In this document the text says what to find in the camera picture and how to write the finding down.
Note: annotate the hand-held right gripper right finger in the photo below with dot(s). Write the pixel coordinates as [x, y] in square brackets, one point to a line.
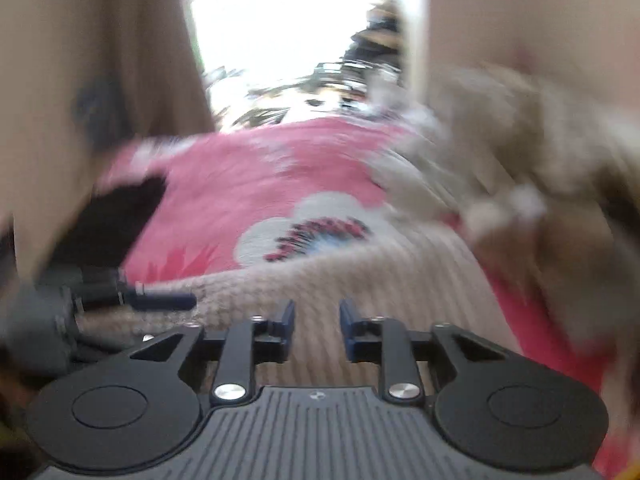
[346, 320]

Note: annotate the blue package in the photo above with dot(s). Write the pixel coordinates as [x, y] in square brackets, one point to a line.
[100, 112]

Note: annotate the black folded garment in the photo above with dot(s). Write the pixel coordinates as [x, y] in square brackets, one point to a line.
[110, 220]

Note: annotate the cream jacket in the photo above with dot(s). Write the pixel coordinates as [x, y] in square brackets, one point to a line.
[500, 125]

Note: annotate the brown curtain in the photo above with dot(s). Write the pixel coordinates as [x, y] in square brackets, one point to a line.
[165, 35]

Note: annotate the beige houndstooth knit cardigan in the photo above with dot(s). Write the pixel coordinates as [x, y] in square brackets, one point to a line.
[375, 280]

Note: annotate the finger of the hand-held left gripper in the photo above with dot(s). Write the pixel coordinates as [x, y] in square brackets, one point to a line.
[165, 301]

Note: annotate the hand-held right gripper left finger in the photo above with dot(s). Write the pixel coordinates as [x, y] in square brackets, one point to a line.
[287, 317]

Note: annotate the pink floral blanket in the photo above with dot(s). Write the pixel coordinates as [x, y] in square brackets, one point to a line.
[250, 180]

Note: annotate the pile of beige grey clothes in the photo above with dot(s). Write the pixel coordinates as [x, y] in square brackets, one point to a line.
[595, 290]

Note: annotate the black wheelchair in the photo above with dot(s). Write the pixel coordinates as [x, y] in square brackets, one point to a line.
[375, 45]

